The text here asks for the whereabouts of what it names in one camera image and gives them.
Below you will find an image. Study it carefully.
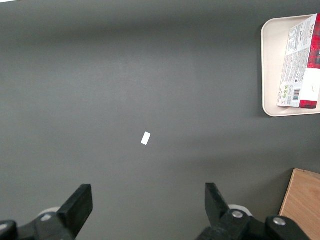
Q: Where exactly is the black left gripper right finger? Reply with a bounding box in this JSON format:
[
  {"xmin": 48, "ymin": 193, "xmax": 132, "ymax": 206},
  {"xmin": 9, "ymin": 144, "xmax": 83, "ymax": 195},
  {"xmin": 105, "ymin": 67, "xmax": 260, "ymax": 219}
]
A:
[{"xmin": 196, "ymin": 182, "xmax": 266, "ymax": 240}]

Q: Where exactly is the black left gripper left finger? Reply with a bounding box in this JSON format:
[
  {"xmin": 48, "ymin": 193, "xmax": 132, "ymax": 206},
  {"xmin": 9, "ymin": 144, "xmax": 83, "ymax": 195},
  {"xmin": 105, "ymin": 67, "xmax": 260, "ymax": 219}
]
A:
[{"xmin": 19, "ymin": 184, "xmax": 94, "ymax": 240}]

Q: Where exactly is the beige rectangular tray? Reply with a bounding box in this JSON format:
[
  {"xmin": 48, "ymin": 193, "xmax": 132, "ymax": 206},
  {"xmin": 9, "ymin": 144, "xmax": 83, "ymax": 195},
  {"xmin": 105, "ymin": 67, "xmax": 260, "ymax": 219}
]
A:
[{"xmin": 260, "ymin": 14, "xmax": 320, "ymax": 118}]

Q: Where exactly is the wooden board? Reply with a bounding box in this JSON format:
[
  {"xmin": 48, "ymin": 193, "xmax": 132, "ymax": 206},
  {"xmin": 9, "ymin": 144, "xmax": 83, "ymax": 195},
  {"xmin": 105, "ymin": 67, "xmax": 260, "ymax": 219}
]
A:
[{"xmin": 278, "ymin": 168, "xmax": 320, "ymax": 240}]

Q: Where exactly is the small white sticker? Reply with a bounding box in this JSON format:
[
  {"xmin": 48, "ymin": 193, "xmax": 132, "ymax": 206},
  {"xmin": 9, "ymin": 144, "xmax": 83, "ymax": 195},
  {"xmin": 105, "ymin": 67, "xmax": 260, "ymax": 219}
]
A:
[{"xmin": 140, "ymin": 131, "xmax": 152, "ymax": 146}]

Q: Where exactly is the red tartan cardboard box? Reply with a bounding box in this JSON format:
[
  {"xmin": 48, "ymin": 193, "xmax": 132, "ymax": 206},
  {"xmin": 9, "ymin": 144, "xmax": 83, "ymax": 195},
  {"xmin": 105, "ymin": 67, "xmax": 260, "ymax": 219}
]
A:
[{"xmin": 276, "ymin": 12, "xmax": 320, "ymax": 110}]

